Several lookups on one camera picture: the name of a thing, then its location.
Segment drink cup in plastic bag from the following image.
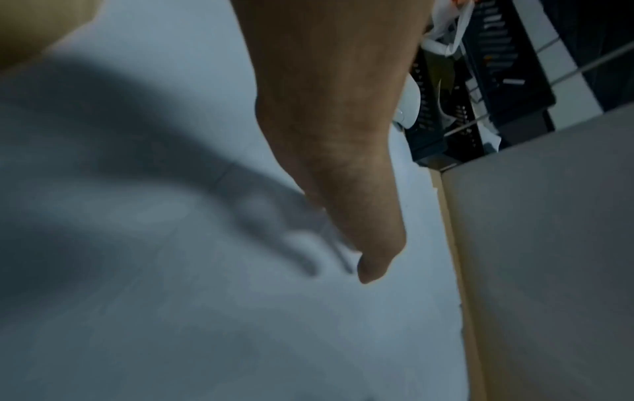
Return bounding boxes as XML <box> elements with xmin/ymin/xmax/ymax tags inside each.
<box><xmin>421</xmin><ymin>0</ymin><xmax>477</xmax><ymax>60</ymax></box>

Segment person's left hand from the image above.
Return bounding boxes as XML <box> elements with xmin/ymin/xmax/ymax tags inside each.
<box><xmin>232</xmin><ymin>0</ymin><xmax>433</xmax><ymax>285</ymax></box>

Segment black stacked file tray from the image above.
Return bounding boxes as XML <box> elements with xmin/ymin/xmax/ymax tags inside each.
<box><xmin>405</xmin><ymin>0</ymin><xmax>559</xmax><ymax>169</ymax></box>

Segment pile of white papers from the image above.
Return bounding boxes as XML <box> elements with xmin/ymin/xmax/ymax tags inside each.
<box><xmin>0</xmin><ymin>0</ymin><xmax>472</xmax><ymax>401</ymax></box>

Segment white handheld controller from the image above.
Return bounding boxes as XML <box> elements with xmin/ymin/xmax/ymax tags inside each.
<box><xmin>392</xmin><ymin>73</ymin><xmax>423</xmax><ymax>131</ymax></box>

